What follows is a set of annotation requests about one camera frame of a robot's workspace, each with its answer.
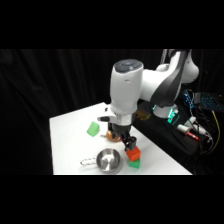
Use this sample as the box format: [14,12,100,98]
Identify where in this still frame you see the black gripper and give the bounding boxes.
[107,121,138,152]

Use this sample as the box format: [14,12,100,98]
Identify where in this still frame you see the red cube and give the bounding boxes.
[125,147,142,163]

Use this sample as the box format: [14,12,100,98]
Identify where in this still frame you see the brown round toy red tip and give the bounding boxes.
[100,130,124,143]

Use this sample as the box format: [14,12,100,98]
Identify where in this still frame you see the black robot stand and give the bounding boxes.
[131,99,203,168]

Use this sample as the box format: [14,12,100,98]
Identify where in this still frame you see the green wedge block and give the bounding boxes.
[86,120,101,138]

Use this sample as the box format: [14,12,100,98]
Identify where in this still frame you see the blue lit keyboard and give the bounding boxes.
[199,92,224,113]

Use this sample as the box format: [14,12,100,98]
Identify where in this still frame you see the black curtain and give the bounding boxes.
[0,49,224,176]

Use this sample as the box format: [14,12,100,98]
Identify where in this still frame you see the steel pan with handle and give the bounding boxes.
[79,147,122,174]

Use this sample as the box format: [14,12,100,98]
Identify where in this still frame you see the white cable plug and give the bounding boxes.
[187,115,214,138]

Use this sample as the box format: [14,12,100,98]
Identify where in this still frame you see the yellow cable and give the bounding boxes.
[199,110,222,156]

